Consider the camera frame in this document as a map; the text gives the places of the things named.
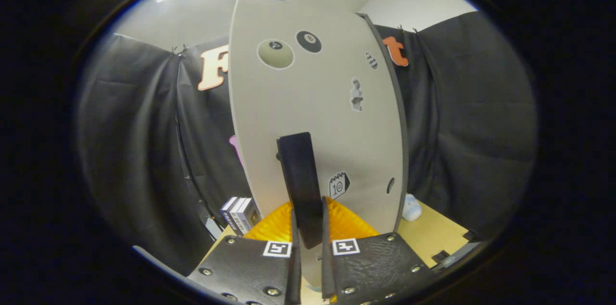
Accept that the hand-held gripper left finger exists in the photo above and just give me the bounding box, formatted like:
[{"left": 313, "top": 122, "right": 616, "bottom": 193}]
[{"left": 187, "top": 202, "right": 302, "bottom": 305}]

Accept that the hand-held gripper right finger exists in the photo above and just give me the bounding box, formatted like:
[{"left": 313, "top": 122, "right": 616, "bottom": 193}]
[{"left": 321, "top": 197, "right": 436, "bottom": 305}]

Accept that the black door handle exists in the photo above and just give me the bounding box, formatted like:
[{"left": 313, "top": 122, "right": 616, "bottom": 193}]
[{"left": 276, "top": 132, "right": 324, "bottom": 250}]

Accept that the white cabinet door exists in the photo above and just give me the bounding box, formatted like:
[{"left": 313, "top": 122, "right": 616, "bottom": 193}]
[{"left": 227, "top": 0, "right": 402, "bottom": 291}]

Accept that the white rounded object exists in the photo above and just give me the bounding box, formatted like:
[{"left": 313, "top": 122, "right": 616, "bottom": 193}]
[{"left": 402, "top": 193, "right": 423, "bottom": 222}]

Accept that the grey cabinet body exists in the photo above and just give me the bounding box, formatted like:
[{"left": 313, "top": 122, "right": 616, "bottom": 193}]
[{"left": 359, "top": 13, "right": 410, "bottom": 233}]

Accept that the black backdrop cloth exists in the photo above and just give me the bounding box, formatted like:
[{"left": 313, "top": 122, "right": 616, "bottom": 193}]
[{"left": 77, "top": 12, "right": 537, "bottom": 277}]

